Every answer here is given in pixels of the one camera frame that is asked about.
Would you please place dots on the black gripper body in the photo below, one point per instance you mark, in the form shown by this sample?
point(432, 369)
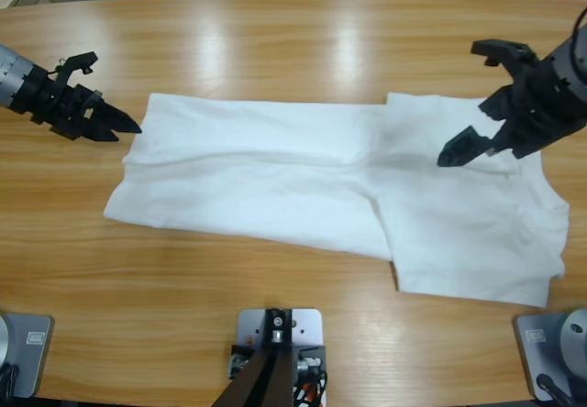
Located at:
point(50, 104)
point(546, 109)

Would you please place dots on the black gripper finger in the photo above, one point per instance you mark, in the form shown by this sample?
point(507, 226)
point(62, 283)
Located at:
point(91, 96)
point(497, 104)
point(114, 125)
point(465, 148)

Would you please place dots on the white t-shirt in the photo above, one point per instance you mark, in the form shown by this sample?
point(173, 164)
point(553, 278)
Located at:
point(275, 173)

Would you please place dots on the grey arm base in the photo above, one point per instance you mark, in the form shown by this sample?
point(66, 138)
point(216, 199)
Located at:
point(532, 361)
point(32, 366)

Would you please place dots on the white label sticker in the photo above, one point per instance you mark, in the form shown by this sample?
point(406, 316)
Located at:
point(36, 338)
point(535, 336)

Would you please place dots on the white mounting block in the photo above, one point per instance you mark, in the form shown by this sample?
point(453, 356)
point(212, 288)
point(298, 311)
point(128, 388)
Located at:
point(250, 324)

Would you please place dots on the silver cylindrical fitting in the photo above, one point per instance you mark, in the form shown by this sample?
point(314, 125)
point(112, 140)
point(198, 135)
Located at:
point(308, 365)
point(236, 363)

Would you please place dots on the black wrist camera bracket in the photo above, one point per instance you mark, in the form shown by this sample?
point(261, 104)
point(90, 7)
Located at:
point(75, 65)
point(504, 51)

